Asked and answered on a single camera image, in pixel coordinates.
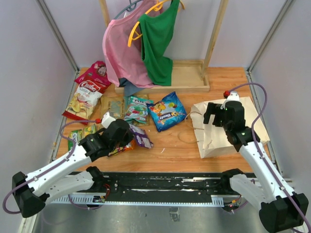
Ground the teal chips snack bag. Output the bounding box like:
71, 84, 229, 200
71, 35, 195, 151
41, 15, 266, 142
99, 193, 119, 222
100, 96, 124, 118

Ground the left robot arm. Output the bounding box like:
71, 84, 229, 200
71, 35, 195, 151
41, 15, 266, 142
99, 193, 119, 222
12, 119, 133, 218

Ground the beige paper bag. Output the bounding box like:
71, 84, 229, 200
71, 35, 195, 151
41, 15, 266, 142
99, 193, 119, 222
190, 97, 270, 159

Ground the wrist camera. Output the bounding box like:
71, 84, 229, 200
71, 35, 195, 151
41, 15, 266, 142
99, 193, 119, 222
95, 112, 116, 130
220, 91, 240, 109

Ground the wooden clothes rack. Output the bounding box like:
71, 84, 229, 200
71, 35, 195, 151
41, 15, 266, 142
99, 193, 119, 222
99, 0, 230, 97

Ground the green tank top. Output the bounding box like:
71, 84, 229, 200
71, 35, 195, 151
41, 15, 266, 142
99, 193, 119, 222
138, 0, 180, 86

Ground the red Chulpi snack bag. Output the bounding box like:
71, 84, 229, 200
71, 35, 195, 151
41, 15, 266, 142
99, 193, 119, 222
62, 78, 107, 120

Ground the grey-blue clothes hanger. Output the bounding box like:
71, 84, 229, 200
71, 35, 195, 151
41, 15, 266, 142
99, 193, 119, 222
114, 0, 142, 19

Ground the grey cable duct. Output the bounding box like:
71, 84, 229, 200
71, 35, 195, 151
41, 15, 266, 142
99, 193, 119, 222
51, 194, 225, 208

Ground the orange candy bag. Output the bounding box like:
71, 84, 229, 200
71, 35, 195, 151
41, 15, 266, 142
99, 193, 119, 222
108, 140, 136, 157

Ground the yellow clothes hanger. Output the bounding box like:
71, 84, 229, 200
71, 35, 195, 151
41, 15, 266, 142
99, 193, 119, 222
127, 0, 185, 48

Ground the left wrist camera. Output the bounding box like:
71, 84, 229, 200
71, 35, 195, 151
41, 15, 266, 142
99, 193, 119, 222
95, 112, 116, 130

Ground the teal Fox's candy bag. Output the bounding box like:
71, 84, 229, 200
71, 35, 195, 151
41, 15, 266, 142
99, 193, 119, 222
124, 96, 154, 125

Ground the pink REAL snack bag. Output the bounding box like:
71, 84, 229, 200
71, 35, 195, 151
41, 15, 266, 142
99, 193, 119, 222
75, 61, 111, 90

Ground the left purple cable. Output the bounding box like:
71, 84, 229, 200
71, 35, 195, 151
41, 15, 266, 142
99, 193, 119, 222
2, 118, 103, 216

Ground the green Fox's candy bag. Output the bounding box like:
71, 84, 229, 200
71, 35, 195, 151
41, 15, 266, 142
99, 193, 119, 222
68, 124, 97, 151

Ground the blue cloth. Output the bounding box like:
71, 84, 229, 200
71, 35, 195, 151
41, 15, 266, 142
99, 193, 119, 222
119, 78, 144, 97

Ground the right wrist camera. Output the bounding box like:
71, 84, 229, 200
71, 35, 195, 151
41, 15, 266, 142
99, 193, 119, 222
220, 91, 240, 109

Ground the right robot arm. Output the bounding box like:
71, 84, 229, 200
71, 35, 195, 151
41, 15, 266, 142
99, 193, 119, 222
204, 100, 311, 233

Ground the pink mesh shirt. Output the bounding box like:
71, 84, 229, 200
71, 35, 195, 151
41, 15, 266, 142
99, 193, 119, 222
103, 0, 157, 88

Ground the blue snack packet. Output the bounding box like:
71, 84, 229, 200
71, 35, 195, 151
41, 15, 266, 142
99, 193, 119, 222
147, 92, 187, 132

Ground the purple snack packet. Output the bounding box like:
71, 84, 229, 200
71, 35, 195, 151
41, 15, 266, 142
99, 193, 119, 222
129, 124, 154, 149

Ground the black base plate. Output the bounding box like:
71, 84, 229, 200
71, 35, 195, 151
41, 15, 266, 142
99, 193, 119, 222
85, 172, 238, 204

